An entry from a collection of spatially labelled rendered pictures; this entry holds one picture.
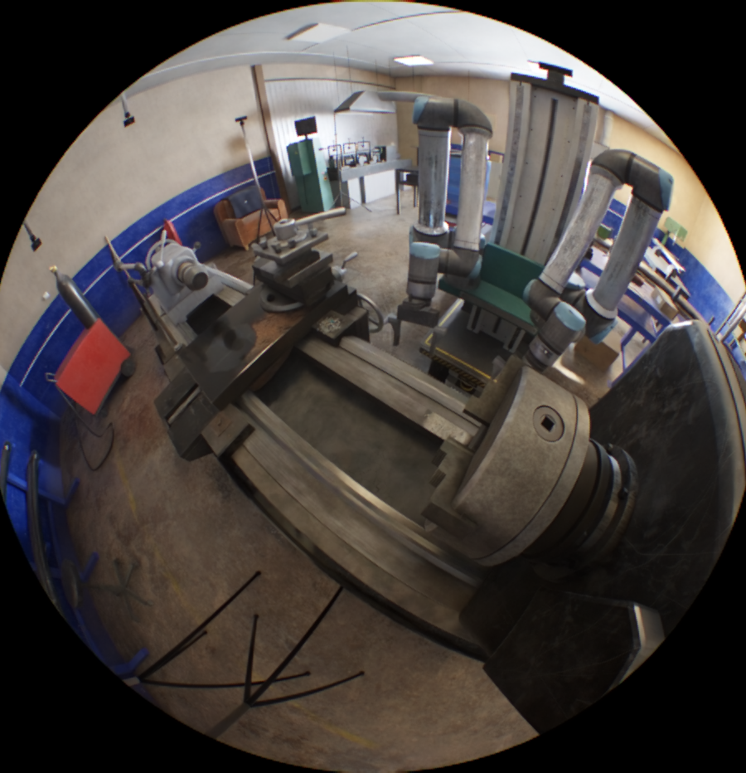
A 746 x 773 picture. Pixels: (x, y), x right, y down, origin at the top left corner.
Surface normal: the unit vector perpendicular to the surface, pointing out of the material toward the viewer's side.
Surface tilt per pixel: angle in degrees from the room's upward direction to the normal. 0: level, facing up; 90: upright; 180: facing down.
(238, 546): 0
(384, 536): 0
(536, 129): 90
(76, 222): 90
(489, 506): 43
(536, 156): 90
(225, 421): 0
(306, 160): 90
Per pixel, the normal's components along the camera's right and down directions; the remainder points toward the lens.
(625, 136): -0.61, 0.69
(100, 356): 0.95, 0.22
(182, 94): 0.80, 0.48
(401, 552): -0.06, -0.54
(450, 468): 0.26, -0.81
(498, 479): -0.37, -0.10
